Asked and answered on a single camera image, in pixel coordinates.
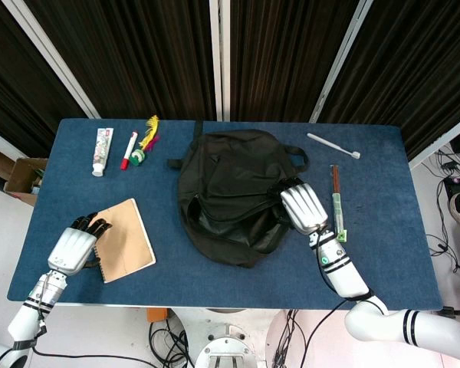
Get black fabric bag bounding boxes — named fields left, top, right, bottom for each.
left=167, top=120, right=310, bottom=269

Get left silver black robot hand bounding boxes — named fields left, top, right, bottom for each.
left=48, top=212, right=112, bottom=275

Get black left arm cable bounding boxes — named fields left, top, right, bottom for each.
left=21, top=329, right=158, bottom=368

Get black floor cable bundle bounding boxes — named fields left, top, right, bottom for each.
left=425, top=149, right=460, bottom=273

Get cardboard box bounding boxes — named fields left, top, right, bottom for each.
left=3, top=156, right=49, bottom=207

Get brown chopsticks in green wrapper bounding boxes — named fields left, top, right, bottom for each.
left=329, top=164, right=348, bottom=243

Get red white marker pen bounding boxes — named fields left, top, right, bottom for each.
left=120, top=131, right=140, bottom=171

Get white robot torso base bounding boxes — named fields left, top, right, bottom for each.
left=176, top=308, right=281, bottom=368

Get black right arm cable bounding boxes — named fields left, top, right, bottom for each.
left=274, top=229, right=373, bottom=368

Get white partition frame post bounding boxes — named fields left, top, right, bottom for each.
left=408, top=113, right=460, bottom=170
left=209, top=0, right=232, bottom=122
left=2, top=0, right=101, bottom=120
left=309, top=0, right=373, bottom=124

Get beige spiral notebook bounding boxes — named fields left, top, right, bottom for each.
left=93, top=198, right=157, bottom=284

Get blue table mat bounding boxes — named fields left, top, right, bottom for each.
left=6, top=117, right=444, bottom=310

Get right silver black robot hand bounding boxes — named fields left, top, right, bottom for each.
left=268, top=176, right=329, bottom=235

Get white toothpaste tube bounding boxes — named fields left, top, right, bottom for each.
left=91, top=127, right=115, bottom=178

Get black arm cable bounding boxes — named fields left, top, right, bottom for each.
left=274, top=229, right=373, bottom=368
left=21, top=329, right=158, bottom=368

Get white toothbrush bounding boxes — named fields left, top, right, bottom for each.
left=306, top=132, right=362, bottom=159

